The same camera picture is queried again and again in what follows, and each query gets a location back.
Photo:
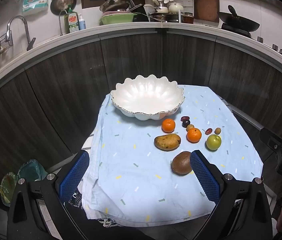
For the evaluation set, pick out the green plastic basin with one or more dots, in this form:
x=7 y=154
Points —
x=117 y=19

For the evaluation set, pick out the tan longan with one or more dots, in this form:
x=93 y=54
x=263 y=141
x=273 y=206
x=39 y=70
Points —
x=190 y=128
x=217 y=130

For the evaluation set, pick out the glass jar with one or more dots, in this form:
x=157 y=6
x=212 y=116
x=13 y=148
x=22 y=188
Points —
x=188 y=18

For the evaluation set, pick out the brown kiwi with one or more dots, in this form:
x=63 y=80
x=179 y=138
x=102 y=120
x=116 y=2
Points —
x=181 y=162

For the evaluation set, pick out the green apple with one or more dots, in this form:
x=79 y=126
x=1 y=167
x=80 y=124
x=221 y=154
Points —
x=213 y=142

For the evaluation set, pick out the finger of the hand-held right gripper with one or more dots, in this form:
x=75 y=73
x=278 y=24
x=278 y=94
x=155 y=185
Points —
x=268 y=137

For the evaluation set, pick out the white scalloped ceramic bowl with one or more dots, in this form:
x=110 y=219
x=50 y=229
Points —
x=146 y=97

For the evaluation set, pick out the hanging copper strainer pan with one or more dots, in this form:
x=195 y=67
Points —
x=60 y=3

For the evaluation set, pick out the steel kitchen faucet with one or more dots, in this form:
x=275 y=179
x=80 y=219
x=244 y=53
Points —
x=20 y=20

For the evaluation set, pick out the gas stove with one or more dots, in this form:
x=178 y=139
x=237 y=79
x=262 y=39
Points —
x=268 y=41

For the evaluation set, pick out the blue pump bottle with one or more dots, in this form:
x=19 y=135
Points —
x=81 y=23

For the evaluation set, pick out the light blue patterned tablecloth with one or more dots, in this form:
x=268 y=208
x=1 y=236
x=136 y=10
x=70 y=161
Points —
x=131 y=160

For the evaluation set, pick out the wooden cutting board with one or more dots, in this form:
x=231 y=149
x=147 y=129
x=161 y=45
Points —
x=206 y=3

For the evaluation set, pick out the red grape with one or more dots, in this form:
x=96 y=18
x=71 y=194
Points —
x=208 y=131
x=185 y=118

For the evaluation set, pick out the green dish soap bottle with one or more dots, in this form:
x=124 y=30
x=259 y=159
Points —
x=72 y=21

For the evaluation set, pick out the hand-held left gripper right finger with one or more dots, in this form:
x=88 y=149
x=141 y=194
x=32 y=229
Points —
x=203 y=177

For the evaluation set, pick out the orange mandarin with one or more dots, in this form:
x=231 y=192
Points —
x=168 y=125
x=194 y=135

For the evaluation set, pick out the dark purple grape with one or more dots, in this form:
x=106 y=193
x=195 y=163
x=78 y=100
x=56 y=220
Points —
x=186 y=123

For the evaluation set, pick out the steel pot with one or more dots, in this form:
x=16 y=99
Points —
x=162 y=18

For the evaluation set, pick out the white teal plastic packet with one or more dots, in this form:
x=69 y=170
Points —
x=36 y=0

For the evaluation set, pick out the white teapot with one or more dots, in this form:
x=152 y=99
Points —
x=175 y=7

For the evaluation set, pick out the green glass dish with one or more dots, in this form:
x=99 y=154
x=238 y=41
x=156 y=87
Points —
x=8 y=190
x=32 y=171

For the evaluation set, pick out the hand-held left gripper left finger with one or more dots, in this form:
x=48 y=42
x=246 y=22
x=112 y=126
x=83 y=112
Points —
x=74 y=177

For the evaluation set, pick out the steel wok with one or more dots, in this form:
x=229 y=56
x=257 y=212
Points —
x=114 y=3

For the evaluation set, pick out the yellow spotted mango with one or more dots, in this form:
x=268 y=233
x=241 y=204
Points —
x=168 y=142

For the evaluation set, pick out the black wok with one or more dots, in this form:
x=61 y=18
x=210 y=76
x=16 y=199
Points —
x=239 y=22

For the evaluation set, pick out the white kettle with lid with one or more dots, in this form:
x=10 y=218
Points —
x=160 y=8

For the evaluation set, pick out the dark wood kitchen cabinet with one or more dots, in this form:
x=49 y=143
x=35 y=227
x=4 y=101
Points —
x=55 y=80

